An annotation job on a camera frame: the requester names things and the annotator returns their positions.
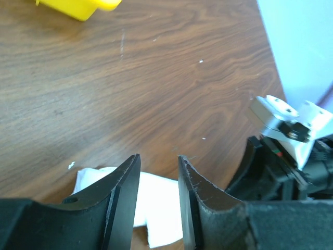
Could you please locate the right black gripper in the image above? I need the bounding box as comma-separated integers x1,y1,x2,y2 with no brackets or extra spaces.
225,135,332,201

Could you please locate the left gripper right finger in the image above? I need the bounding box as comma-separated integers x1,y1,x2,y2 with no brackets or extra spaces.
178,156,332,249

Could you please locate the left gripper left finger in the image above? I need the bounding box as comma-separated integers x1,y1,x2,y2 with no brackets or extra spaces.
1,154,141,249

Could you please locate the white cloth napkin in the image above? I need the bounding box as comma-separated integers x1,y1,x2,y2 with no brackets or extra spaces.
70,166,185,248

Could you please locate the yellow plastic tray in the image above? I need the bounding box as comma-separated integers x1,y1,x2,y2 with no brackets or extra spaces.
35,0,122,21

